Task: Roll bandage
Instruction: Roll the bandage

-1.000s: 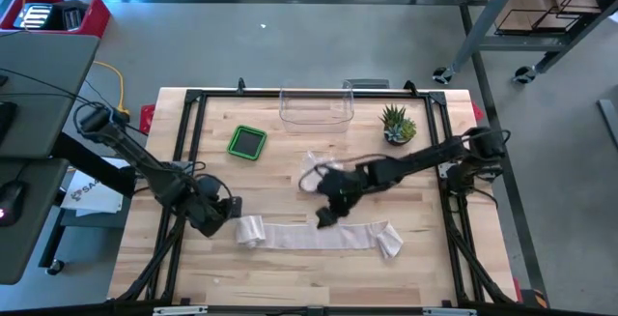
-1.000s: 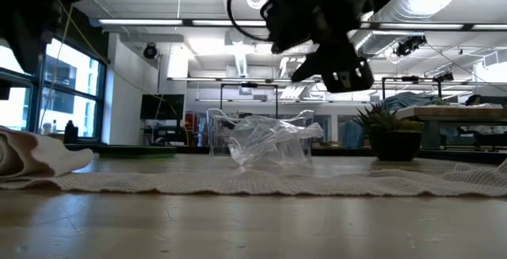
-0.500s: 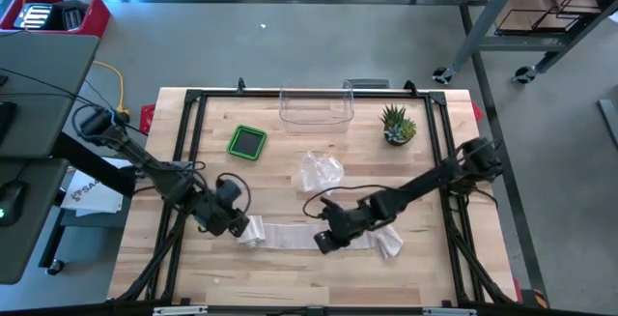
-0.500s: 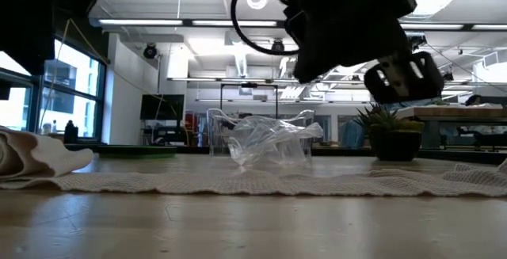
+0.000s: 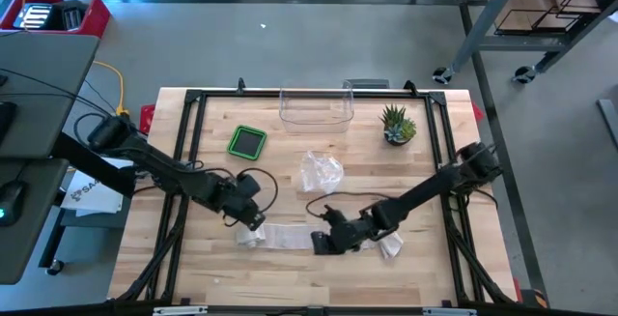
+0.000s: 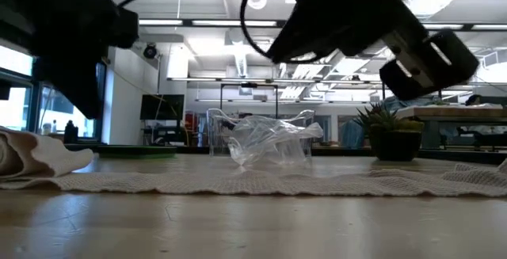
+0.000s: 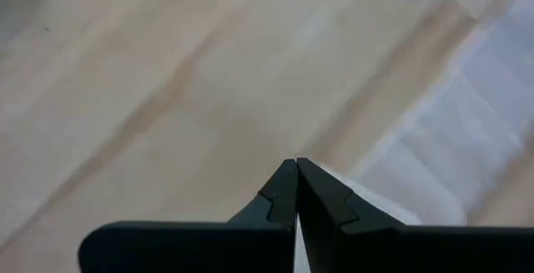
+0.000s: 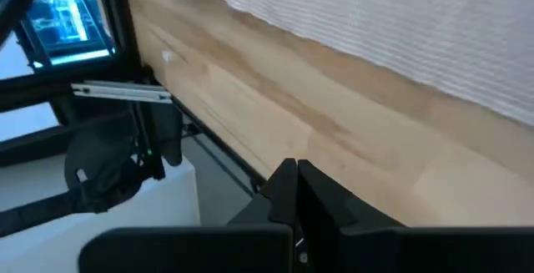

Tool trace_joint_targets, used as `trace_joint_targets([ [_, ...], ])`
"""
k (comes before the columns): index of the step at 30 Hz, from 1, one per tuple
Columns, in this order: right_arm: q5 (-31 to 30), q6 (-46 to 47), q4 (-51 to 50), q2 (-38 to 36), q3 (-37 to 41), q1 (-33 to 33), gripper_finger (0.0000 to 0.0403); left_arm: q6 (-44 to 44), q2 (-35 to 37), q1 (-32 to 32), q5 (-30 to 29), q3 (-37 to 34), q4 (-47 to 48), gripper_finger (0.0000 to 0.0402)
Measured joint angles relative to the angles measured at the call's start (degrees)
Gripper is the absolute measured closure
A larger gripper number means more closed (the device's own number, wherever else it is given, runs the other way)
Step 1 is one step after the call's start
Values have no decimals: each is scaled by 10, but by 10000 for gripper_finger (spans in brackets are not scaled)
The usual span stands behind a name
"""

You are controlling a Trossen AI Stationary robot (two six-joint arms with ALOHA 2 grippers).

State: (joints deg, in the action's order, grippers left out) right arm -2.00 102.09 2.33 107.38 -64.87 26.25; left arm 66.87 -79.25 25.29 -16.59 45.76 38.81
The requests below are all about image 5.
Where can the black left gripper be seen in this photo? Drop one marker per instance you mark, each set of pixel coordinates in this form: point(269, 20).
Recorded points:
point(236, 205)

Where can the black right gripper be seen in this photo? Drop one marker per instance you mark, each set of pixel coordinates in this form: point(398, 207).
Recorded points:
point(352, 234)

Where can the white elastic bandage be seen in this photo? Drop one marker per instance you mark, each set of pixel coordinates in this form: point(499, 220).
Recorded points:
point(289, 236)

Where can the clear plastic bag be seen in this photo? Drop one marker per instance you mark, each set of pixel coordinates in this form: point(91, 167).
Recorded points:
point(318, 171)

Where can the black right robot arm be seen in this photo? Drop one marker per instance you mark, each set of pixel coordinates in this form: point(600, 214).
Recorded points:
point(425, 190)

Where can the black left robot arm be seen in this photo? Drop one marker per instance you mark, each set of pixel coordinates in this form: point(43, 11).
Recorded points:
point(159, 163)

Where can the black base beam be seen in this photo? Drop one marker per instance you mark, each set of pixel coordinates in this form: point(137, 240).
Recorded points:
point(289, 312)

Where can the succulent in black pot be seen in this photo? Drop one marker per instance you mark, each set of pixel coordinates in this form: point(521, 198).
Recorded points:
point(397, 130)

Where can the clear plastic container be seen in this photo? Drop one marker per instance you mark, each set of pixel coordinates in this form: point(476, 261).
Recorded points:
point(314, 110)

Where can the red tag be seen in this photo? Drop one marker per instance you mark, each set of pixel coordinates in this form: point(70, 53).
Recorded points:
point(147, 119)
point(478, 113)

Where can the white paper sheets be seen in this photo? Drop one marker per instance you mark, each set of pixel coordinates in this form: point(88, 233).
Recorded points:
point(96, 200)

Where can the dark desk base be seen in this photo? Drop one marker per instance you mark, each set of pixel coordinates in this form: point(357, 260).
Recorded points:
point(87, 220)

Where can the black caster wheel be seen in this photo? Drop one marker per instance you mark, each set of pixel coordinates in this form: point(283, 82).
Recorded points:
point(440, 75)
point(524, 73)

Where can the small grey desk panel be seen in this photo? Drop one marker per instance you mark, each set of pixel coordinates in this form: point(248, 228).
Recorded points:
point(46, 238)

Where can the black computer mouse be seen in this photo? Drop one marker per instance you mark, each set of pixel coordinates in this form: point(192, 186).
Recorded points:
point(12, 200)

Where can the red plastic crate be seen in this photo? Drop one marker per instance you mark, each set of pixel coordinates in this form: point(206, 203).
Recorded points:
point(99, 21)

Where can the large grey desk panel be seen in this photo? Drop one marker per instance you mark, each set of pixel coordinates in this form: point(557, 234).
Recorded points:
point(43, 65)

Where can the black device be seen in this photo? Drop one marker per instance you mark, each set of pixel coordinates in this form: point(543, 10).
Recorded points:
point(67, 14)

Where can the silver ribbed device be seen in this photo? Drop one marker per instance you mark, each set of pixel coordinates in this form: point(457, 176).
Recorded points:
point(34, 16)

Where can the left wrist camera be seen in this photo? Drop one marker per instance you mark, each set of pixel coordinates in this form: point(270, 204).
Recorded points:
point(256, 220)

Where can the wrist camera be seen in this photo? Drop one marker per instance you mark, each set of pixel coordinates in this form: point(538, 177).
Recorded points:
point(256, 220)
point(320, 243)

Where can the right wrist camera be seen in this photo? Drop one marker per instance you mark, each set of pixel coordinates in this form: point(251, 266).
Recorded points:
point(320, 243)

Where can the black frame clamp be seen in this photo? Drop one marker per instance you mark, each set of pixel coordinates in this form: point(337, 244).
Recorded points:
point(240, 85)
point(410, 86)

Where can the silver bracket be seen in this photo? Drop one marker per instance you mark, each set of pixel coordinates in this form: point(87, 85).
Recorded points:
point(178, 310)
point(449, 311)

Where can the grey metal-frame table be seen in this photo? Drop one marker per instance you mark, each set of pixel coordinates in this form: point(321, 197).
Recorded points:
point(485, 19)

